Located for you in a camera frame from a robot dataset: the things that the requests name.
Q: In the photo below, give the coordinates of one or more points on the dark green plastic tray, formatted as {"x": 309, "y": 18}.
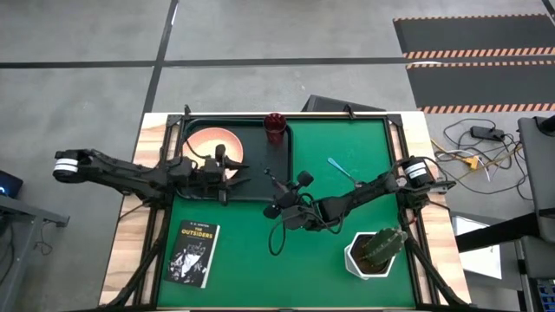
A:
{"x": 260, "y": 151}

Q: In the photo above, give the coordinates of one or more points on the black paperback book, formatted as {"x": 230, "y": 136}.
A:
{"x": 193, "y": 253}

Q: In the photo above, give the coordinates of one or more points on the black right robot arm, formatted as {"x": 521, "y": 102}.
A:
{"x": 360, "y": 195}

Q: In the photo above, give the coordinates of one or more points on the black frame clamp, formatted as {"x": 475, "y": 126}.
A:
{"x": 187, "y": 111}
{"x": 349, "y": 112}

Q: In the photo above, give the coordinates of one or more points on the black power adapter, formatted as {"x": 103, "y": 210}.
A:
{"x": 487, "y": 132}

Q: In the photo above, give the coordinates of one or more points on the grey metal desk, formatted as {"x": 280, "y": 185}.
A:
{"x": 26, "y": 208}

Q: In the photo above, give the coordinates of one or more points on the white hexagonal plant pot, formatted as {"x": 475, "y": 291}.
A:
{"x": 352, "y": 264}

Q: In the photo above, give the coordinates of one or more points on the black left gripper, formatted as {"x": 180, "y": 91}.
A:
{"x": 212, "y": 171}

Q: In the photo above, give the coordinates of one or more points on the black device blue light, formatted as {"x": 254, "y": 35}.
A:
{"x": 6, "y": 184}

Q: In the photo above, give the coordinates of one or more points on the yellow plug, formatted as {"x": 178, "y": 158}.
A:
{"x": 471, "y": 163}

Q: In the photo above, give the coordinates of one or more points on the grey machine housing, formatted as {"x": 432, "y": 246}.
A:
{"x": 537, "y": 173}

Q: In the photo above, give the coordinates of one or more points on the green cactus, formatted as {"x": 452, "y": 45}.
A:
{"x": 383, "y": 247}

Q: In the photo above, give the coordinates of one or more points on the black striped floor mat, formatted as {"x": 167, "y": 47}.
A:
{"x": 477, "y": 84}
{"x": 472, "y": 32}

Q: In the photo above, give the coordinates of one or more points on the red faceted plastic cup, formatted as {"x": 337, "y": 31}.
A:
{"x": 275, "y": 123}

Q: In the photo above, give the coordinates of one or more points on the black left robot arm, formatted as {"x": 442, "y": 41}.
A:
{"x": 121, "y": 175}

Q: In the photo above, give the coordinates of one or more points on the pale pink round plate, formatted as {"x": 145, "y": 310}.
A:
{"x": 204, "y": 143}

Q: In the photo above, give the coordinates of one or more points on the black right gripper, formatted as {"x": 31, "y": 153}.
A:
{"x": 297, "y": 214}

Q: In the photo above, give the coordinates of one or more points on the black metal table frame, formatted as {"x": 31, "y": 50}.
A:
{"x": 174, "y": 120}

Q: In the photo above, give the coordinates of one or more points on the white paper sheet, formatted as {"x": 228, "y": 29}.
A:
{"x": 477, "y": 260}

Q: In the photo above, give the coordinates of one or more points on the silver metal fork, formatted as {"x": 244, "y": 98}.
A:
{"x": 269, "y": 174}

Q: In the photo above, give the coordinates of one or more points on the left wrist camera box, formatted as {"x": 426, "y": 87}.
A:
{"x": 220, "y": 151}

